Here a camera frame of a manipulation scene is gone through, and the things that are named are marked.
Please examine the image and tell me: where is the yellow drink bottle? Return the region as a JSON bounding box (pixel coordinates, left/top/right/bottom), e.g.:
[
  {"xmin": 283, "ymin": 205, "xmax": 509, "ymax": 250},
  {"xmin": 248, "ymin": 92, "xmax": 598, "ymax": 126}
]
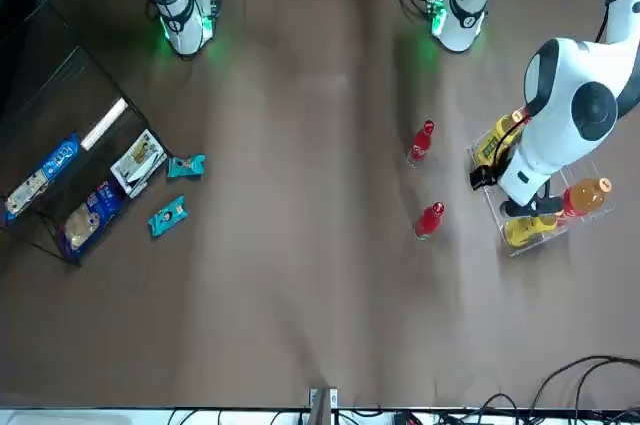
[
  {"xmin": 502, "ymin": 213, "xmax": 559, "ymax": 249},
  {"xmin": 473, "ymin": 113, "xmax": 526, "ymax": 169}
]

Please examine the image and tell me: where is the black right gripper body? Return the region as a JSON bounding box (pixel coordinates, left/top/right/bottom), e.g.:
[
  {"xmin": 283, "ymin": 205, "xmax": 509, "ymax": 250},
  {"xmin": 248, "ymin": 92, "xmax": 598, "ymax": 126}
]
[{"xmin": 0, "ymin": 0, "xmax": 50, "ymax": 114}]

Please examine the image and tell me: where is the white cardboard box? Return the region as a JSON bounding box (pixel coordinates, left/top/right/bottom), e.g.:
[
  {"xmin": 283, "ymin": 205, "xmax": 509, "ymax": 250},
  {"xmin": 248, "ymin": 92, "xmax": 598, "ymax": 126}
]
[{"xmin": 79, "ymin": 97, "xmax": 130, "ymax": 152}]

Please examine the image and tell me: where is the silver metal camera post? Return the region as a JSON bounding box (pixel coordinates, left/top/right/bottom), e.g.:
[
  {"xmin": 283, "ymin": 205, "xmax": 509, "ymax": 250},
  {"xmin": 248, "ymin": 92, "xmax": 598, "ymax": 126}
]
[{"xmin": 308, "ymin": 386, "xmax": 340, "ymax": 425}]

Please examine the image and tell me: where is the black wire basket shelf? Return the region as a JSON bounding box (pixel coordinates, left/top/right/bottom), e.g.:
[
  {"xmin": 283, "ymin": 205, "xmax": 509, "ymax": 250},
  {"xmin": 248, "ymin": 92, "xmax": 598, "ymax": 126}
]
[{"xmin": 0, "ymin": 0, "xmax": 170, "ymax": 269}]

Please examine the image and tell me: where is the teal chips packet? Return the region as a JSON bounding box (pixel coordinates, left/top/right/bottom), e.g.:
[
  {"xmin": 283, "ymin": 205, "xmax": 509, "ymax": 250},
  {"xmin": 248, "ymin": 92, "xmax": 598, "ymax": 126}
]
[
  {"xmin": 147, "ymin": 195, "xmax": 190, "ymax": 239},
  {"xmin": 166, "ymin": 153, "xmax": 207, "ymax": 180}
]

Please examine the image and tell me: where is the blue snack bag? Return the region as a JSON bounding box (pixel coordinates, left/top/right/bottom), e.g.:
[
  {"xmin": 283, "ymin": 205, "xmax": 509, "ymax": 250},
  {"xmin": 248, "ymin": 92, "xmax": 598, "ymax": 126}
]
[{"xmin": 58, "ymin": 179, "xmax": 124, "ymax": 261}]

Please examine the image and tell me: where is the long blue biscuit packet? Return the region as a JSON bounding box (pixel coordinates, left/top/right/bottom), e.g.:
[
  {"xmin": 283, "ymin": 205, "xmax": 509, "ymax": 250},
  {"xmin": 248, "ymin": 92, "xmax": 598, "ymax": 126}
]
[{"xmin": 3, "ymin": 133, "xmax": 82, "ymax": 225}]

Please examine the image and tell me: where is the red cola bottle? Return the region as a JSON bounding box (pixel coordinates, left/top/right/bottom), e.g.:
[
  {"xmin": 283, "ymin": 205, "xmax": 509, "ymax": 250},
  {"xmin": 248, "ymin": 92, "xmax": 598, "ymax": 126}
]
[
  {"xmin": 407, "ymin": 119, "xmax": 436, "ymax": 170},
  {"xmin": 413, "ymin": 201, "xmax": 446, "ymax": 241}
]

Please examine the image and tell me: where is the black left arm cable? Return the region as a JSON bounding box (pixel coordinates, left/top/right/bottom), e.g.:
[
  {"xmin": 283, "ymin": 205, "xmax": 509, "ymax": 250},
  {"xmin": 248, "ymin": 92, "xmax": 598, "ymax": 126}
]
[{"xmin": 487, "ymin": 112, "xmax": 531, "ymax": 174}]

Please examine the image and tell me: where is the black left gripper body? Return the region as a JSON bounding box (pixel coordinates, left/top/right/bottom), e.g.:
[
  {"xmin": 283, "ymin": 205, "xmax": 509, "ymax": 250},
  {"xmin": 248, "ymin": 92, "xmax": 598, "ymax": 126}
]
[{"xmin": 468, "ymin": 166, "xmax": 565, "ymax": 220}]

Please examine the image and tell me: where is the orange tea bottle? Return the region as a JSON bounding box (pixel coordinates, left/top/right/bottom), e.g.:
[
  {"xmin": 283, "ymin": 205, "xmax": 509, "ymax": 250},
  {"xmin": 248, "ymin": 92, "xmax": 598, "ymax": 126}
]
[{"xmin": 554, "ymin": 177, "xmax": 614, "ymax": 220}]

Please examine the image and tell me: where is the white and yellow snack packet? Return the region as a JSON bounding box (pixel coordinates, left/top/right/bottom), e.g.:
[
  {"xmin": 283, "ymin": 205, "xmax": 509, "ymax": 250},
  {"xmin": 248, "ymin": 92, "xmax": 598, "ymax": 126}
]
[{"xmin": 109, "ymin": 128, "xmax": 169, "ymax": 199}]

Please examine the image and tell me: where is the clear acrylic bottle shelf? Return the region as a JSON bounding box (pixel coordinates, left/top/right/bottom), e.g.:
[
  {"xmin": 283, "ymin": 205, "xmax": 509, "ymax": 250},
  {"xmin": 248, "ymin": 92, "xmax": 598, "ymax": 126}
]
[{"xmin": 466, "ymin": 119, "xmax": 615, "ymax": 259}]

